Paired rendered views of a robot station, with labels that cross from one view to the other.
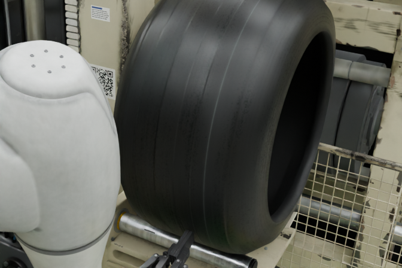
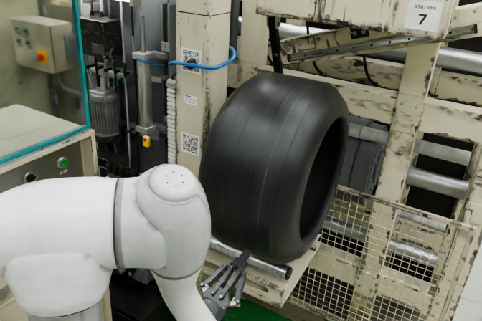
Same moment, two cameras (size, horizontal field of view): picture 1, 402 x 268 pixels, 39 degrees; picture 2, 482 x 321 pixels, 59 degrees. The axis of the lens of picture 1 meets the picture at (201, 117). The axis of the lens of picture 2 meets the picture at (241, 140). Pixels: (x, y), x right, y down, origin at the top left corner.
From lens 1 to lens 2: 0.18 m
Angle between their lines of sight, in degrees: 2
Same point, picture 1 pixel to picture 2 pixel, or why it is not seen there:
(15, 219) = (153, 263)
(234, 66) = (279, 145)
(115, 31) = (200, 112)
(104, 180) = (202, 241)
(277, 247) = (306, 256)
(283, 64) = (311, 143)
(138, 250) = (212, 257)
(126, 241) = not seen: hidden behind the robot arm
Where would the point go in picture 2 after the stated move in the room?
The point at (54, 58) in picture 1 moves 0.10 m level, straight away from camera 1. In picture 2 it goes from (178, 176) to (173, 145)
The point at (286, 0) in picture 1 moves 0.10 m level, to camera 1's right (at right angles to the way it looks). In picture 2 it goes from (314, 100) to (350, 102)
